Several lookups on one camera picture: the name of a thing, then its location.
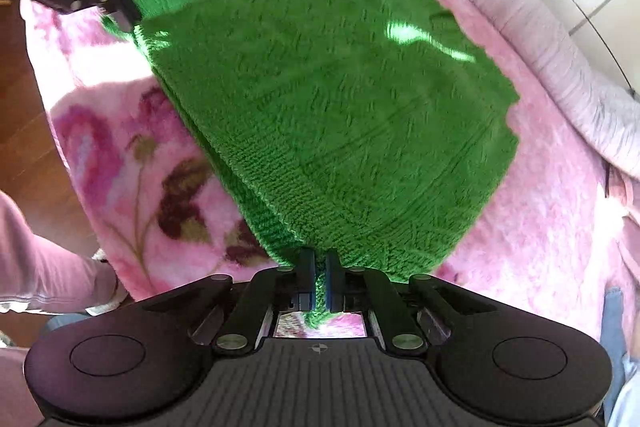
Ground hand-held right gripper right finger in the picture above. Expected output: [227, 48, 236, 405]
[325, 249, 488, 354]

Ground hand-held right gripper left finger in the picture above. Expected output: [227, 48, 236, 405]
[142, 248, 317, 354]

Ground green knitted sweater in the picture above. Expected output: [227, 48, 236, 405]
[100, 0, 521, 328]

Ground pink floral blanket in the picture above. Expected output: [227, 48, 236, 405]
[20, 0, 640, 358]

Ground person's pink clothing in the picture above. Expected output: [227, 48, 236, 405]
[0, 191, 121, 427]

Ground white striped duvet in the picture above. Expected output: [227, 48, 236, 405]
[345, 0, 640, 180]

